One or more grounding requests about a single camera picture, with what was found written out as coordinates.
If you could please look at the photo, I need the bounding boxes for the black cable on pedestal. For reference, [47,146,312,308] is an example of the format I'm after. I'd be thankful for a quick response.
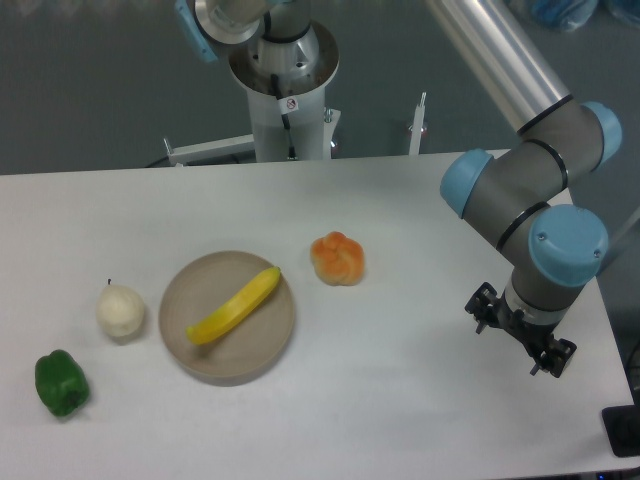
[270,73,297,161]

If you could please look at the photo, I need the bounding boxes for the white metal bracket left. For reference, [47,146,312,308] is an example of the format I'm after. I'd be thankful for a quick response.
[163,134,254,166]

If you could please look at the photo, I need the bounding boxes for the yellow toy banana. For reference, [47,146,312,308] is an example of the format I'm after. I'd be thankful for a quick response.
[186,266,281,345]

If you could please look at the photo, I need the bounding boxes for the green toy bell pepper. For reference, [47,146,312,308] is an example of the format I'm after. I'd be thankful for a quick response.
[34,350,91,418]

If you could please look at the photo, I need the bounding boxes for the white metal post right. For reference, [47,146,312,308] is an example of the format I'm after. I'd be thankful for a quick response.
[408,92,427,156]

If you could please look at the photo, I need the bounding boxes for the beige round plate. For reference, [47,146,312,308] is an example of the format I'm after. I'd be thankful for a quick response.
[158,251,296,386]

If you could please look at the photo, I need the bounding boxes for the blue plastic bag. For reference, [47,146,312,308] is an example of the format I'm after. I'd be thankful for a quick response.
[525,0,639,32]

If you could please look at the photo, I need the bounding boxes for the orange knotted bread roll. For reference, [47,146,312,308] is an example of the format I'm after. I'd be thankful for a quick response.
[310,231,365,286]

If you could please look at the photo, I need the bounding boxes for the black device at table edge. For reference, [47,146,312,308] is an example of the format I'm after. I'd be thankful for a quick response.
[601,405,639,458]

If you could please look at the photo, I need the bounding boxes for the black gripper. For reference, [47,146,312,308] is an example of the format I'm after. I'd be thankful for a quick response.
[465,282,577,378]

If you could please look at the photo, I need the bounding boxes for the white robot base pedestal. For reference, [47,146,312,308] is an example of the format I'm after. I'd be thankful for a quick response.
[229,21,340,162]

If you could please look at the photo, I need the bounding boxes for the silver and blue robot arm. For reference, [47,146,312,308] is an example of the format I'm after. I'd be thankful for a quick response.
[174,1,622,376]

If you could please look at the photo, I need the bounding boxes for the white toy pear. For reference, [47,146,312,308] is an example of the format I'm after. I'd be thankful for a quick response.
[95,280,145,344]

